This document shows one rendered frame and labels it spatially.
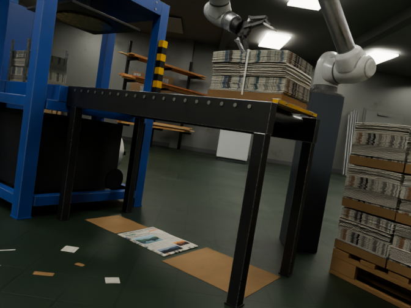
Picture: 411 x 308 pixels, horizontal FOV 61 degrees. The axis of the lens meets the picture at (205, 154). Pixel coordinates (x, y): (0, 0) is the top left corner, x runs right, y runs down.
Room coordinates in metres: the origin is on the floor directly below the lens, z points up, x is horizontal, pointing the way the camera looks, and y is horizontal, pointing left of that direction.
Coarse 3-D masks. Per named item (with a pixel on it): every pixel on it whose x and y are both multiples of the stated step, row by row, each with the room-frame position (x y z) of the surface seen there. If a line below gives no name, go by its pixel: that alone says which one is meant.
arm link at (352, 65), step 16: (320, 0) 1.93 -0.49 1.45; (336, 0) 1.92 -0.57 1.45; (336, 16) 1.94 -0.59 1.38; (336, 32) 1.99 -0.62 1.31; (336, 48) 2.05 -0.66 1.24; (352, 48) 2.02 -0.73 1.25; (336, 64) 2.09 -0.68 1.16; (352, 64) 2.01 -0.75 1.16; (368, 64) 1.98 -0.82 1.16; (336, 80) 2.16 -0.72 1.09; (352, 80) 2.07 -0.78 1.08
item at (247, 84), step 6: (246, 54) 1.53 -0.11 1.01; (252, 54) 1.52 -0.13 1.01; (252, 60) 1.51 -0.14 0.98; (240, 66) 1.55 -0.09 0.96; (252, 66) 1.51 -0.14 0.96; (240, 72) 1.54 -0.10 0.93; (246, 72) 1.53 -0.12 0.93; (240, 78) 1.55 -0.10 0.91; (246, 78) 1.53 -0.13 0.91; (240, 84) 1.54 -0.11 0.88; (246, 84) 1.53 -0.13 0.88; (240, 90) 1.54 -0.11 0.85; (246, 90) 1.52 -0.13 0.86
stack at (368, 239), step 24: (360, 144) 1.82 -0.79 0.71; (384, 144) 1.72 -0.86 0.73; (408, 144) 1.63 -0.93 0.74; (360, 168) 1.80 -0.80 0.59; (360, 192) 1.78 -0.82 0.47; (384, 192) 1.68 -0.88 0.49; (408, 192) 1.59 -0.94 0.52; (360, 216) 1.77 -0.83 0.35; (360, 240) 1.74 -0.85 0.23; (384, 240) 1.65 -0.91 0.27; (408, 240) 1.56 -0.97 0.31; (336, 264) 1.83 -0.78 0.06; (360, 264) 1.72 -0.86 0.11; (408, 264) 1.54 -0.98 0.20; (384, 288) 1.74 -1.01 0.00; (408, 288) 1.53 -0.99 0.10
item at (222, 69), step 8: (216, 56) 1.63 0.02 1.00; (224, 56) 1.60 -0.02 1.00; (232, 56) 1.57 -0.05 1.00; (240, 56) 1.55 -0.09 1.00; (216, 64) 1.63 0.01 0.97; (224, 64) 1.60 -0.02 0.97; (232, 64) 1.57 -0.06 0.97; (240, 64) 1.55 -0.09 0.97; (216, 72) 1.62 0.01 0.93; (224, 72) 1.60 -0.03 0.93; (232, 72) 1.57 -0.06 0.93; (216, 80) 1.63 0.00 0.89; (224, 80) 1.59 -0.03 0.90; (232, 80) 1.57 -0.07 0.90; (216, 88) 1.62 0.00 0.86; (224, 88) 1.59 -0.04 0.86; (232, 88) 1.56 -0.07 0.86
